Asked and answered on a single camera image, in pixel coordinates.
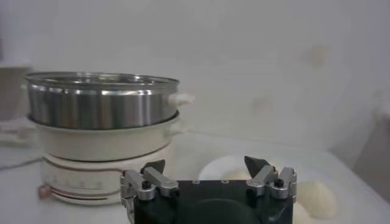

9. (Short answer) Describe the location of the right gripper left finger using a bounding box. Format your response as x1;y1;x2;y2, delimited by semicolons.
120;159;180;215

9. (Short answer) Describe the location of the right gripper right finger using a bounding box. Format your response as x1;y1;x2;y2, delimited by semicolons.
243;155;298;200

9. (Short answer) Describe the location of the white steamed baozi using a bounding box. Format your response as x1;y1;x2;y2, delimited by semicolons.
221;167;251;181
292;202;315;224
296;180;338;220

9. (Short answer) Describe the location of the stainless steel steamer basket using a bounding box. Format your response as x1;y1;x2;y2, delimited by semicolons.
26;71;196;130

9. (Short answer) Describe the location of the white round plate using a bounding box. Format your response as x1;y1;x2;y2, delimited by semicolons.
197;153;339;224

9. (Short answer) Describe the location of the cream electric cooking pot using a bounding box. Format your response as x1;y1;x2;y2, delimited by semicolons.
27;112;183;206

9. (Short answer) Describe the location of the white side desk with label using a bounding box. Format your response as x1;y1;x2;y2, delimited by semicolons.
352;114;390;203

